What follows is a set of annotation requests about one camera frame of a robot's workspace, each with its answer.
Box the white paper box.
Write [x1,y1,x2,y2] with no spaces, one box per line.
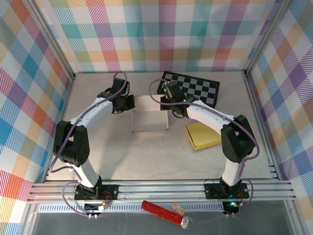
[131,94,170,133]

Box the yellow paper box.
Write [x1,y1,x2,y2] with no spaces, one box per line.
[184,121,222,151]

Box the black controller box green light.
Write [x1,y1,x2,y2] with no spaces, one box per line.
[222,200,240,214]

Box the black grey chessboard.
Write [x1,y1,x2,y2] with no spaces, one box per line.
[156,70,220,108]

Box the small connector board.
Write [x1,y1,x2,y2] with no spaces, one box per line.
[84,203,108,213]

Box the red glitter microphone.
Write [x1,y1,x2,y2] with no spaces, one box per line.
[141,200,194,231]

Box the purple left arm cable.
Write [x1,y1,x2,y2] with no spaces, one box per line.
[48,71,130,217]

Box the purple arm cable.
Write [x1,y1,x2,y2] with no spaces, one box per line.
[48,71,130,217]
[149,78,260,217]

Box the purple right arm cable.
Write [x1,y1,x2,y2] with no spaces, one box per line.
[149,78,260,217]

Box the aluminium side rail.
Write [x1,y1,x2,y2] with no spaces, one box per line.
[244,72,280,181]

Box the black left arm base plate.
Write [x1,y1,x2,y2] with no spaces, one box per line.
[74,184,119,201]

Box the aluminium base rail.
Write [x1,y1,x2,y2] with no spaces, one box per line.
[26,179,298,203]

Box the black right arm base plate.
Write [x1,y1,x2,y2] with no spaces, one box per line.
[204,182,250,199]

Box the aluminium frame post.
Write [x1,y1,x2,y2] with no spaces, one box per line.
[24,0,76,82]
[244,0,293,74]

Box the perforated metal cable tray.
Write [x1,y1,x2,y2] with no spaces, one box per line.
[38,203,233,213]

